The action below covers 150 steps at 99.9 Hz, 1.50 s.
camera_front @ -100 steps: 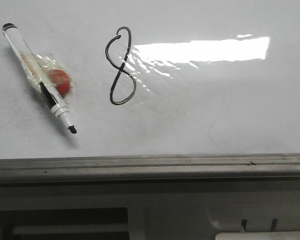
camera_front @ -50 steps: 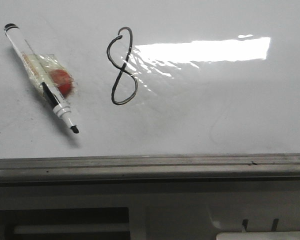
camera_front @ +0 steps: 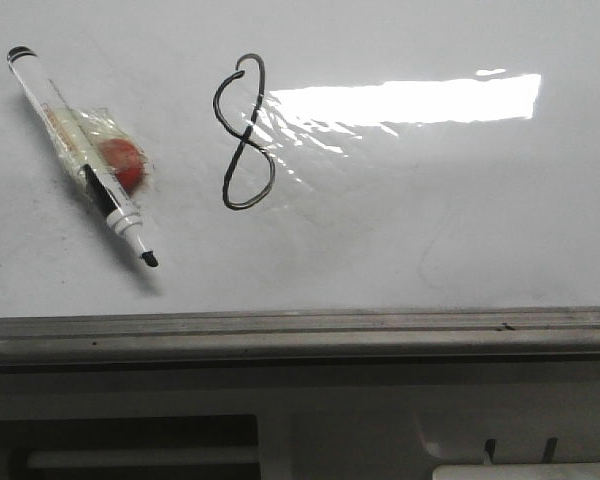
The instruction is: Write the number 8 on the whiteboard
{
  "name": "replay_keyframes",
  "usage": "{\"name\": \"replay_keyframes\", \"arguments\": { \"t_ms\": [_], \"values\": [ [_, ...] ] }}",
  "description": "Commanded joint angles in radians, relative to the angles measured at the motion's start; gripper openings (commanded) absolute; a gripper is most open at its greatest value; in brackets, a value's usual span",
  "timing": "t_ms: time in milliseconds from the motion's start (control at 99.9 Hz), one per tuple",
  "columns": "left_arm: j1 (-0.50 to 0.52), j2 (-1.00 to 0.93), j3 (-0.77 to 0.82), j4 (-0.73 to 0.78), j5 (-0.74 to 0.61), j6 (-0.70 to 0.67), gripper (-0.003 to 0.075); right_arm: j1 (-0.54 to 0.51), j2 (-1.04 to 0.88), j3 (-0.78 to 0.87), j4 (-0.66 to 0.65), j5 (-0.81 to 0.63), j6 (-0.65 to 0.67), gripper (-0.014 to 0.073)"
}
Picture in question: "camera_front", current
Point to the white base unit below whiteboard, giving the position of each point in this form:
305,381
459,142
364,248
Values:
296,422

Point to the white whiteboard with aluminium frame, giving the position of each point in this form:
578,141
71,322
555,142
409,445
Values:
325,179

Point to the red ball taped to marker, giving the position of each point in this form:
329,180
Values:
122,162

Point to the white black whiteboard marker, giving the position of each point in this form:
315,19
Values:
102,188

